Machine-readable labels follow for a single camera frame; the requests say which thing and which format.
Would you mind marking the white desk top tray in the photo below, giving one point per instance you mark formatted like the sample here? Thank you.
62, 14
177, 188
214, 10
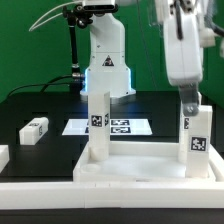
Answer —
130, 161

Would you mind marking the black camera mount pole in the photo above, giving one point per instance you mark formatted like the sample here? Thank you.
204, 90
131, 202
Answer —
76, 17

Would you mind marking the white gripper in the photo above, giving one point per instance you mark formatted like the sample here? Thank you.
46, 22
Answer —
183, 61

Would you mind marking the white marker tag plate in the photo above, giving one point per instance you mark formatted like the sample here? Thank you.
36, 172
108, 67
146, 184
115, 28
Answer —
117, 127

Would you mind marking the white obstacle bar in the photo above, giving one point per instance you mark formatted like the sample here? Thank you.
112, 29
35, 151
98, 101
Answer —
4, 156
56, 195

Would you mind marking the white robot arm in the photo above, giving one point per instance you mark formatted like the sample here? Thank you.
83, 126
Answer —
107, 60

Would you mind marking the white left obstacle bar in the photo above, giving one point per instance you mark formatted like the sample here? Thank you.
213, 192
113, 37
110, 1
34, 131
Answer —
4, 156

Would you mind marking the white front obstacle bar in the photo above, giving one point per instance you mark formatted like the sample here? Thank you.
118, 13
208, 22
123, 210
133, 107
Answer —
56, 195

